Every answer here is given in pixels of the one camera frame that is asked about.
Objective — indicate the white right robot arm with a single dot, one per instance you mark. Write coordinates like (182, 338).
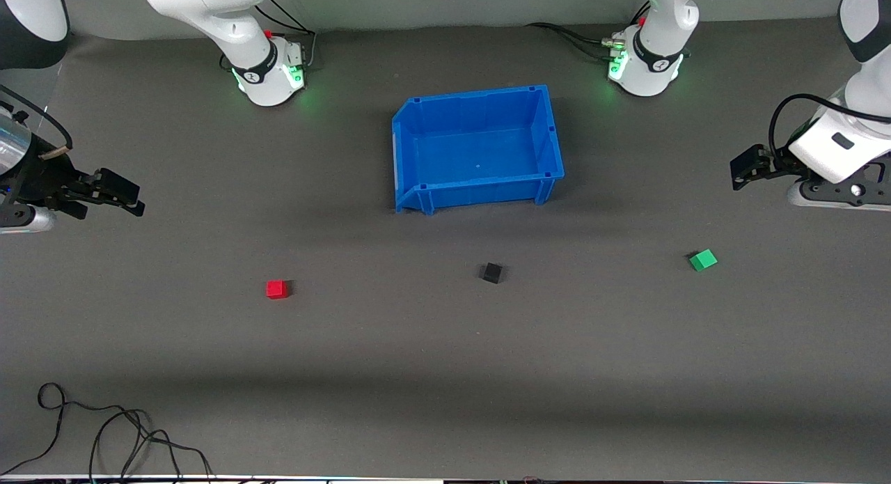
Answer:
(230, 24)

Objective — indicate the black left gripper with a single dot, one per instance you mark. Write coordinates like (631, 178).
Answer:
(774, 162)

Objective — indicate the small green cube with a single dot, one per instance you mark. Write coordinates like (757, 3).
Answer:
(703, 260)

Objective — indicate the dark grey table mat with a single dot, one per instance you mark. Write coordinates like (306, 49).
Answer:
(445, 365)

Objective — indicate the small black cube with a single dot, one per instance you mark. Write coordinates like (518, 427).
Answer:
(491, 272)

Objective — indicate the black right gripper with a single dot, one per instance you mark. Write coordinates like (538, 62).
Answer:
(43, 177)

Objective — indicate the blue plastic storage bin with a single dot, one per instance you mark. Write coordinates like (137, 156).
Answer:
(480, 150)

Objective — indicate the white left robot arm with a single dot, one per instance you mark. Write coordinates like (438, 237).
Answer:
(661, 45)

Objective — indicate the small red cube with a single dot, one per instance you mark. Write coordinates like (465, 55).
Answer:
(276, 289)

